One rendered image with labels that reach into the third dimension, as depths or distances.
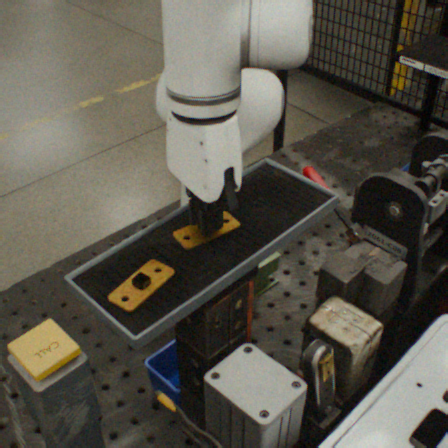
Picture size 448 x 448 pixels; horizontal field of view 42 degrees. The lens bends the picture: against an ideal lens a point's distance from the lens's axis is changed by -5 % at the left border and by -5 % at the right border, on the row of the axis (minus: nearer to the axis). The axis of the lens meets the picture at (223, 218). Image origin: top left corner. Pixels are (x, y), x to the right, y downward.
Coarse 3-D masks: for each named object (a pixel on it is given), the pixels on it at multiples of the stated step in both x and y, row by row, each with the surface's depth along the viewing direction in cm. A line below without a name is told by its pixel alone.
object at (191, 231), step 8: (224, 216) 80; (224, 224) 79; (232, 224) 79; (176, 232) 78; (184, 232) 78; (192, 232) 78; (216, 232) 78; (224, 232) 78; (184, 240) 77; (192, 240) 77; (200, 240) 77; (208, 240) 77
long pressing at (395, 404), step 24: (432, 336) 84; (408, 360) 81; (432, 360) 81; (384, 384) 78; (408, 384) 78; (432, 384) 78; (360, 408) 75; (384, 408) 75; (408, 408) 75; (432, 408) 75; (336, 432) 72; (360, 432) 72; (384, 432) 72; (408, 432) 72
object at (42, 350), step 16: (48, 320) 66; (32, 336) 64; (48, 336) 64; (64, 336) 64; (16, 352) 62; (32, 352) 62; (48, 352) 62; (64, 352) 62; (32, 368) 61; (48, 368) 61
